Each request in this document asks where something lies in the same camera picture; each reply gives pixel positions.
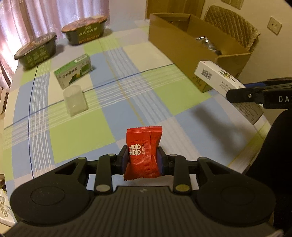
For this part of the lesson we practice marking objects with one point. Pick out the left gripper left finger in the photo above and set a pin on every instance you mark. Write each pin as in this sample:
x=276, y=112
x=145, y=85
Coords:
x=107, y=166

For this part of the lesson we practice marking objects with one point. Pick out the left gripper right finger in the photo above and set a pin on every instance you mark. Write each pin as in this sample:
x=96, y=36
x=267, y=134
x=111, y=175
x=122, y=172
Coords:
x=176, y=166

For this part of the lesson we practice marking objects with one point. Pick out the red candy packet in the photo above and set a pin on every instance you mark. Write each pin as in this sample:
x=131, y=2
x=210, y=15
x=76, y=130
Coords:
x=142, y=144

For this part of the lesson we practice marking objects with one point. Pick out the white blue medicine box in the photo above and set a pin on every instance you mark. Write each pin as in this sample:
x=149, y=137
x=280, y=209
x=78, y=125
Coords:
x=221, y=81

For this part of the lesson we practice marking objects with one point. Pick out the clear plastic container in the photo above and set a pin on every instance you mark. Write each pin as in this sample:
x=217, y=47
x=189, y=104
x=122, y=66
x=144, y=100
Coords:
x=75, y=101

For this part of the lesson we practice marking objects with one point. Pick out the silver foil bag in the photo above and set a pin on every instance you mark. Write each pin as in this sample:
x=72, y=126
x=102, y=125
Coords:
x=209, y=45

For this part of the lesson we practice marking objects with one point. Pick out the green medicine box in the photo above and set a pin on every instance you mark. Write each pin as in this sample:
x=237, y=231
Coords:
x=74, y=70

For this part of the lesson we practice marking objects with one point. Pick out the checked tablecloth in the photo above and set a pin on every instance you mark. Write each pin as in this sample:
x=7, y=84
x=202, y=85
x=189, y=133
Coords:
x=132, y=84

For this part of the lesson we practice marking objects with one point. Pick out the quilted chair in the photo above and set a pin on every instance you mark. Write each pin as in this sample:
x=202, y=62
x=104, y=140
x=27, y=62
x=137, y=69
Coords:
x=233, y=25

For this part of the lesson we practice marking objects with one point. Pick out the cardboard box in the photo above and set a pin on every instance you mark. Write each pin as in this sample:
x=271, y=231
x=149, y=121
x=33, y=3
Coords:
x=175, y=35

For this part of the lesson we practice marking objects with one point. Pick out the wooden door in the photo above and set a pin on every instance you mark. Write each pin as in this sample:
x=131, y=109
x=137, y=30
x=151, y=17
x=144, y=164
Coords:
x=193, y=7

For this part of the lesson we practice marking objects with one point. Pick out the left instant noodle bowl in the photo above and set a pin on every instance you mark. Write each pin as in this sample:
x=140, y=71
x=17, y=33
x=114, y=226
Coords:
x=37, y=51

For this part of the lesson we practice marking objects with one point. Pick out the instant noodle bowl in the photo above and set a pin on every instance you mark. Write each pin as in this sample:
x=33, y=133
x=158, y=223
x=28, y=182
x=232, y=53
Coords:
x=85, y=30
x=37, y=51

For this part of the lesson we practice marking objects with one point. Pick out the right instant noodle bowl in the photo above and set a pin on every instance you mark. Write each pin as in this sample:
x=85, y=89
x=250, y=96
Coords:
x=85, y=30

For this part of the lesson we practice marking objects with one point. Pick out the pink lace curtain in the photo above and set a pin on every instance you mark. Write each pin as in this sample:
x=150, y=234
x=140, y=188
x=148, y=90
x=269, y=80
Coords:
x=24, y=21

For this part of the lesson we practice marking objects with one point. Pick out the single wall socket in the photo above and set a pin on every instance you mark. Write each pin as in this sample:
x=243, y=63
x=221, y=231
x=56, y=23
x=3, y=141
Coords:
x=274, y=25

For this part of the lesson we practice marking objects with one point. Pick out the double wall socket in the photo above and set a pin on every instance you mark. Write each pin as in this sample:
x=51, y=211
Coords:
x=235, y=3

